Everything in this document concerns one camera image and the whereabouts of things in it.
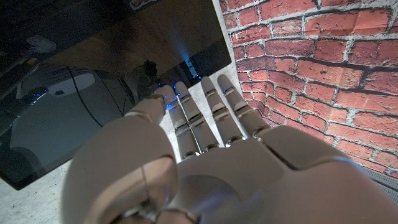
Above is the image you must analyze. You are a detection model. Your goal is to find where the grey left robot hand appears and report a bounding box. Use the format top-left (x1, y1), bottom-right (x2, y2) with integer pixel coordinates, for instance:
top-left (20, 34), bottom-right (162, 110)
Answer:
top-left (60, 73), bottom-right (398, 224)

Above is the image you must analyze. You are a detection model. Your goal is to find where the black laptop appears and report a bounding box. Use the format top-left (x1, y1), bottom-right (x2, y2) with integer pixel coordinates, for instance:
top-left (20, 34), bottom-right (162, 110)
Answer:
top-left (0, 0), bottom-right (233, 191)

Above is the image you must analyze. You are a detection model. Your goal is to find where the red brick print backdrop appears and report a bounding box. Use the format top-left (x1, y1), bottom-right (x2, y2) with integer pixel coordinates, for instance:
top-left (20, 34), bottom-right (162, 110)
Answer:
top-left (219, 0), bottom-right (398, 180)

